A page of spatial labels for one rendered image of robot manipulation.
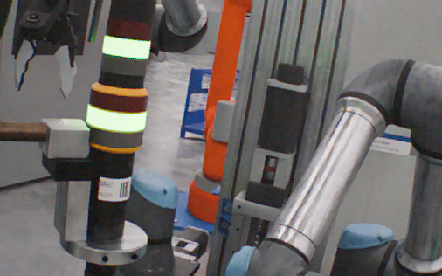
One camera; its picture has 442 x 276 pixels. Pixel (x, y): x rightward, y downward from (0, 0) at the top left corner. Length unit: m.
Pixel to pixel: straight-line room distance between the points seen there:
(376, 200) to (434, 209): 1.38
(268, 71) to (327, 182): 0.54
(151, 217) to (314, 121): 0.43
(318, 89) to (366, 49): 0.99
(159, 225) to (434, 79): 0.70
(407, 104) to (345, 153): 0.14
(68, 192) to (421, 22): 2.03
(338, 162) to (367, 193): 1.54
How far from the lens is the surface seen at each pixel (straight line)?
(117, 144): 0.39
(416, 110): 0.87
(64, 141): 0.38
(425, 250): 1.07
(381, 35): 2.25
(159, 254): 1.27
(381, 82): 0.88
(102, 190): 0.40
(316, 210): 0.77
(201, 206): 4.50
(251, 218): 1.28
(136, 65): 0.38
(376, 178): 2.33
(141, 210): 1.23
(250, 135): 1.31
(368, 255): 1.15
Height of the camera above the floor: 1.63
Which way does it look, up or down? 12 degrees down
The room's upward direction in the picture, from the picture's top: 10 degrees clockwise
